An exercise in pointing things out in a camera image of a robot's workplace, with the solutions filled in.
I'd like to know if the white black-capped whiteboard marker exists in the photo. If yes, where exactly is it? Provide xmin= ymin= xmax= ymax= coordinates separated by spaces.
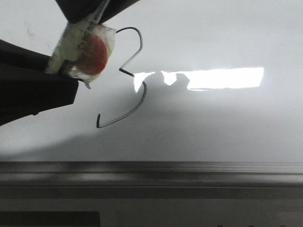
xmin=45 ymin=0 xmax=109 ymax=75

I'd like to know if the black marker-holding gripper finger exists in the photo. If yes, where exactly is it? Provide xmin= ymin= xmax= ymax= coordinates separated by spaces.
xmin=0 ymin=40 xmax=79 ymax=125
xmin=56 ymin=0 xmax=138 ymax=24

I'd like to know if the white glossy whiteboard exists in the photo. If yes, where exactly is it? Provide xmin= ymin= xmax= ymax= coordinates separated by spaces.
xmin=0 ymin=0 xmax=303 ymax=163

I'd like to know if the clear tape with red dot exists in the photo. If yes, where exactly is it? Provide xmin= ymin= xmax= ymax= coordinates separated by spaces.
xmin=57 ymin=25 xmax=116 ymax=89

